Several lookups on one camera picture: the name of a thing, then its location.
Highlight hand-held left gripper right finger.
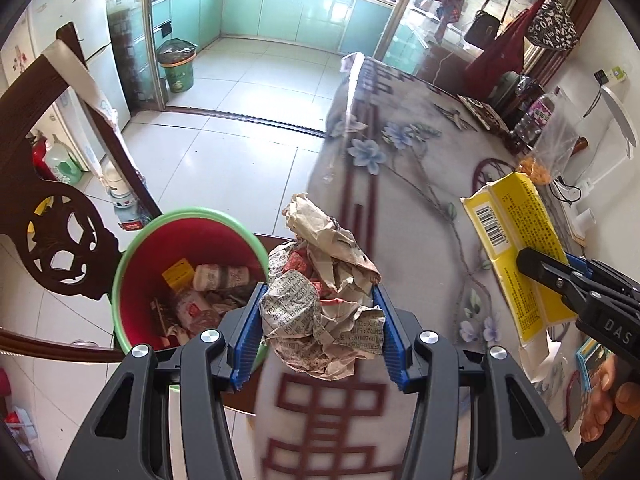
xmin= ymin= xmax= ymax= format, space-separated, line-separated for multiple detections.
xmin=371 ymin=284 xmax=583 ymax=480

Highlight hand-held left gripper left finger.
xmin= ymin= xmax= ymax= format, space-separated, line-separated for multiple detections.
xmin=56 ymin=281 xmax=270 ymax=480

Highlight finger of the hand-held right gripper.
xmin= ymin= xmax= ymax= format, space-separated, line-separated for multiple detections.
xmin=516 ymin=246 xmax=593 ymax=312
xmin=566 ymin=254 xmax=640 ymax=307

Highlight yellow box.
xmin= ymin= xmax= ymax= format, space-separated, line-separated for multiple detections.
xmin=460 ymin=172 xmax=578 ymax=383

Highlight white snack bag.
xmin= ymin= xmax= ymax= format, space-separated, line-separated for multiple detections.
xmin=172 ymin=287 xmax=221 ymax=336

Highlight brown paper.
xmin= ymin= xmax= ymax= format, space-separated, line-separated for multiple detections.
xmin=261 ymin=192 xmax=387 ymax=381

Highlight brown wrapper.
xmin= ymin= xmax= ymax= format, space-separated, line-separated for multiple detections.
xmin=150 ymin=297 xmax=173 ymax=336

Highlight small yellow carton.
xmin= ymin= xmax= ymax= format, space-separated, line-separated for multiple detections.
xmin=161 ymin=258 xmax=196 ymax=291

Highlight red bin with green rim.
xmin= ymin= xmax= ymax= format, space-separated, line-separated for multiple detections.
xmin=111 ymin=207 xmax=271 ymax=391

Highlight black shoulder bag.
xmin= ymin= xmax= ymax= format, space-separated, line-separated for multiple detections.
xmin=464 ymin=7 xmax=502 ymax=46

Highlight green trash bin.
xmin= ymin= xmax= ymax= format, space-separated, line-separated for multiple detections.
xmin=156 ymin=38 xmax=198 ymax=93

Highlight person's right hand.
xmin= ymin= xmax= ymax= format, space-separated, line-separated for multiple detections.
xmin=579 ymin=352 xmax=640 ymax=443

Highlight zip bag with orange snacks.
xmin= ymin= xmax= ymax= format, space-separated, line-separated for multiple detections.
xmin=517 ymin=87 xmax=581 ymax=186

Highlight pink label drink bottle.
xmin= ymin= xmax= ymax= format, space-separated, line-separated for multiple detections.
xmin=510 ymin=91 xmax=556 ymax=153

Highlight white desk lamp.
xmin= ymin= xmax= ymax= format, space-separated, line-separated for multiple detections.
xmin=560 ymin=82 xmax=640 ymax=246

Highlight dark snack pack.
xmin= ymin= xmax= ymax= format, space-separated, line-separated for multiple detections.
xmin=457 ymin=94 xmax=511 ymax=136

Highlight small white bottle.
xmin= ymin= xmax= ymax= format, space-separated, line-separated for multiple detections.
xmin=102 ymin=160 xmax=132 ymax=197

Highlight dark red cloth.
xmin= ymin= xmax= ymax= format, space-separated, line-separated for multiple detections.
xmin=465 ymin=0 xmax=546 ymax=103

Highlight carved wooden chair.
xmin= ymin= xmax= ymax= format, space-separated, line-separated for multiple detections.
xmin=0 ymin=22 xmax=163 ymax=366

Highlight black white patterned bag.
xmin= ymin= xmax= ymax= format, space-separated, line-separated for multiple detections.
xmin=525 ymin=0 xmax=583 ymax=51

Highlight green detergent bottle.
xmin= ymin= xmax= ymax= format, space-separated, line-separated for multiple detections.
xmin=44 ymin=135 xmax=83 ymax=185

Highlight white printed cloth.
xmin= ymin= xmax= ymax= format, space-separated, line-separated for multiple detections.
xmin=40 ymin=40 xmax=126 ymax=133

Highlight glass sliding door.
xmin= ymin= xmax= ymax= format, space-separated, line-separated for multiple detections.
xmin=105 ymin=0 xmax=168 ymax=111

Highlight teal base cabinets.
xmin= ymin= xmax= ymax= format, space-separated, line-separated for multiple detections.
xmin=150 ymin=0 xmax=401 ymax=61

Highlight white fridge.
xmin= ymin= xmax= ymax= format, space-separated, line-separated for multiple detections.
xmin=0 ymin=0 xmax=133 ymax=171

